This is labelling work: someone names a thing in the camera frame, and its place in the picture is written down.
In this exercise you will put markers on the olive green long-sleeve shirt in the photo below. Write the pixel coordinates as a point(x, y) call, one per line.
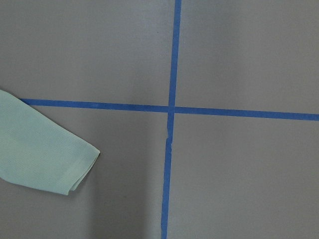
point(36, 152)

